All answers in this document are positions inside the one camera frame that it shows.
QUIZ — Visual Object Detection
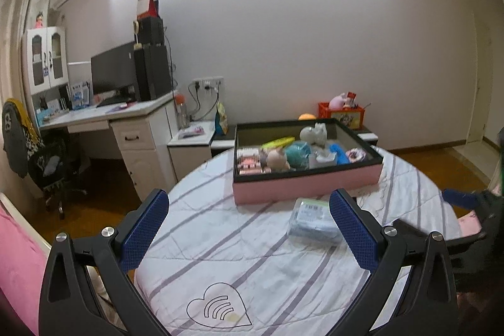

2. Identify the red desk calendar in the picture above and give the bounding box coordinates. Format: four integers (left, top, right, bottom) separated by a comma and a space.
137, 0, 161, 20

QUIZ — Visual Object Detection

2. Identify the teal round case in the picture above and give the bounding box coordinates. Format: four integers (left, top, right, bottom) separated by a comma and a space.
284, 142, 312, 171

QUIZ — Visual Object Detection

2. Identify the white nightstand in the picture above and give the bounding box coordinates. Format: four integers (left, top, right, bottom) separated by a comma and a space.
167, 121, 217, 183

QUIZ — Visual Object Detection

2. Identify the black power cable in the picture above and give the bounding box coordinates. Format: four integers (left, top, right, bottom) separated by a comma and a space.
187, 82, 201, 122

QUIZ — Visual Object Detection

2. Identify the clear bottle with red cap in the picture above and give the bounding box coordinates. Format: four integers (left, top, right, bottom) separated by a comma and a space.
174, 92, 191, 130

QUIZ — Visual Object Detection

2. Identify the beige curtain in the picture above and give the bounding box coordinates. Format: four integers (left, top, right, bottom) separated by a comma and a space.
0, 0, 54, 124

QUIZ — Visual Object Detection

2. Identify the white desk with drawers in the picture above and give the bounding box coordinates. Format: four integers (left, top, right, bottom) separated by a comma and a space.
39, 98, 178, 203

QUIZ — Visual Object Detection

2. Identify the white bear figure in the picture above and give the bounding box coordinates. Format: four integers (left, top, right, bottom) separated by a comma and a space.
299, 122, 329, 148

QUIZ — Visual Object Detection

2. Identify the white ceramic holder cup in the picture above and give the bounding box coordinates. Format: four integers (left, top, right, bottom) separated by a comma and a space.
309, 149, 337, 169

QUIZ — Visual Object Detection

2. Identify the clear packet of blue masks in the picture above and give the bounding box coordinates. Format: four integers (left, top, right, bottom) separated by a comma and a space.
289, 197, 342, 242

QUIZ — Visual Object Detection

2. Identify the black office chair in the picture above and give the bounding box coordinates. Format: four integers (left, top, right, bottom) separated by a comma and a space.
2, 99, 89, 220

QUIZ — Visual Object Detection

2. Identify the black computer tower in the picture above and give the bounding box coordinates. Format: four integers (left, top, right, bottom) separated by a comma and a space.
133, 45, 174, 102

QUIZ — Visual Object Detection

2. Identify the pink quilted blanket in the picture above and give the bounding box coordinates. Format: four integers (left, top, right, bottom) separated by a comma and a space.
457, 210, 485, 238

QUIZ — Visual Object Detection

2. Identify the pink box with black rim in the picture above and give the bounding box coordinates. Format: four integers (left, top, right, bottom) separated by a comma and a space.
232, 118, 384, 206

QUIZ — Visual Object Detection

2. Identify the white glass-door cabinet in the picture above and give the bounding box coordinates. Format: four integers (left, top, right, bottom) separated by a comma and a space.
21, 26, 69, 96

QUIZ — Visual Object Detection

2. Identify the white door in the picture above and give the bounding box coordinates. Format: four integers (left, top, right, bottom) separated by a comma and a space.
467, 17, 493, 144

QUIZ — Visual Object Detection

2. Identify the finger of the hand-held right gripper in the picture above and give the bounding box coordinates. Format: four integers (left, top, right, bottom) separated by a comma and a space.
393, 218, 489, 247
441, 188, 497, 211

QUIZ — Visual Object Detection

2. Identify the red printed crate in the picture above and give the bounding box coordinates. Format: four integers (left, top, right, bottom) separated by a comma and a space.
318, 102, 366, 131

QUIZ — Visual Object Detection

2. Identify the blue and yellow snack bag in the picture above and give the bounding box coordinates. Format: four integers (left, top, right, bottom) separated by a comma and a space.
214, 102, 230, 136

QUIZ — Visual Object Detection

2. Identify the blue and white box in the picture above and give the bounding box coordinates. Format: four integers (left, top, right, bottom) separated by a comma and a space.
71, 81, 91, 110

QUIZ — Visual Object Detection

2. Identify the purple patterned pencil case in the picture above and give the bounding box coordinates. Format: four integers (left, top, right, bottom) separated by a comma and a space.
178, 125, 205, 140

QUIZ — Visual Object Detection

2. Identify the pink cat doll figure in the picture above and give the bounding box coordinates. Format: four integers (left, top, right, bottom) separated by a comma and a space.
259, 147, 292, 173

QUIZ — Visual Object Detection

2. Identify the black computer monitor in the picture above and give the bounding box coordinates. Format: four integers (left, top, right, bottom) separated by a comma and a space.
90, 42, 136, 104

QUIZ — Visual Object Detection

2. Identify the yellow highlighter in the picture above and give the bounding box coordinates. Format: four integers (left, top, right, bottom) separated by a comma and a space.
262, 136, 296, 150

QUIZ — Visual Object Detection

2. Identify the white bed frame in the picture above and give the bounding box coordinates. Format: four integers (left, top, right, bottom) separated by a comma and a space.
0, 192, 52, 254

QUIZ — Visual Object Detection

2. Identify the black speaker box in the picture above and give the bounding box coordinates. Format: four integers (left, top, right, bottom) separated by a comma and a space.
138, 17, 165, 45

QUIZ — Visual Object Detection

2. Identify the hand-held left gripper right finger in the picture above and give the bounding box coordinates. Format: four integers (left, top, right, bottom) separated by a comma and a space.
329, 188, 459, 336

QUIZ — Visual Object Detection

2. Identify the yellow and black jacket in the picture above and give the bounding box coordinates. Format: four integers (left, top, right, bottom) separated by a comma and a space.
2, 99, 46, 177

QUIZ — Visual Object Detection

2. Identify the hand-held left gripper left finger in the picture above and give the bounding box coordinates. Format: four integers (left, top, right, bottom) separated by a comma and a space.
38, 188, 170, 336

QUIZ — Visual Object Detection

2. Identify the black keyboard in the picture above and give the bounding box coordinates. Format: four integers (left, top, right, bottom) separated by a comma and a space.
96, 96, 132, 108

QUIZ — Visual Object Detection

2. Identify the pink bed sheet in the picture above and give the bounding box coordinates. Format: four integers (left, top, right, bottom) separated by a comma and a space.
0, 198, 50, 325

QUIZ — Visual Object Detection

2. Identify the white wall socket strip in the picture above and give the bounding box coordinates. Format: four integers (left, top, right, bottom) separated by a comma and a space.
193, 76, 224, 90

